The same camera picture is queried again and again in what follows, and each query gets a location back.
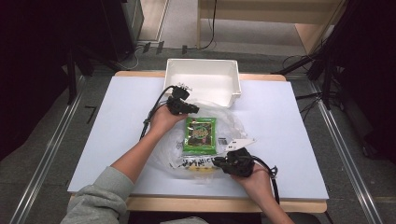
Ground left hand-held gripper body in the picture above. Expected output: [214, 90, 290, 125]
[166, 82, 192, 116]

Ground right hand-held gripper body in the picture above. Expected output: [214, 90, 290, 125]
[223, 137, 257, 178]

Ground green snack packet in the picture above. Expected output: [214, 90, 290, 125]
[182, 116, 218, 156]

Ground white plastic bin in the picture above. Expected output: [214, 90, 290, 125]
[163, 58, 243, 108]

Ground clear plastic bag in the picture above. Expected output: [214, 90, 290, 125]
[148, 99, 250, 182]

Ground person's left hand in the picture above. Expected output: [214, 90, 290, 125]
[148, 105, 189, 136]

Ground person's right hand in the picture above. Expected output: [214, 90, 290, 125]
[231, 162, 273, 195]

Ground black and yellow printed packet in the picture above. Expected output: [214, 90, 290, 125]
[177, 154, 222, 175]

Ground wooden table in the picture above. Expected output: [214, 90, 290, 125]
[69, 70, 328, 215]

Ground white table mat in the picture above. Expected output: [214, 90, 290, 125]
[67, 76, 330, 201]

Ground black cabinet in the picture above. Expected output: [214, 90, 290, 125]
[101, 0, 145, 63]

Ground light wooden desk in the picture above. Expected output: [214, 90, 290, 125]
[196, 0, 347, 54]

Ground black tripod stand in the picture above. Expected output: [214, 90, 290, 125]
[270, 0, 396, 110]

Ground left hand-held gripper cable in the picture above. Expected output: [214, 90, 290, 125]
[139, 85, 176, 141]

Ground hand-held gripper cable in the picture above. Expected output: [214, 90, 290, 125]
[139, 85, 176, 141]
[252, 155, 281, 205]

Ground right hand-held gripper cable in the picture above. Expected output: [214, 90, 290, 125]
[252, 155, 281, 205]

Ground white floor cable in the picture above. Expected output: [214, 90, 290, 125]
[117, 46, 145, 71]

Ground black hanging cable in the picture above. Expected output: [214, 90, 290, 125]
[201, 0, 219, 50]

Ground metal floor rail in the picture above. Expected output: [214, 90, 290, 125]
[8, 76, 89, 224]
[307, 80, 385, 224]

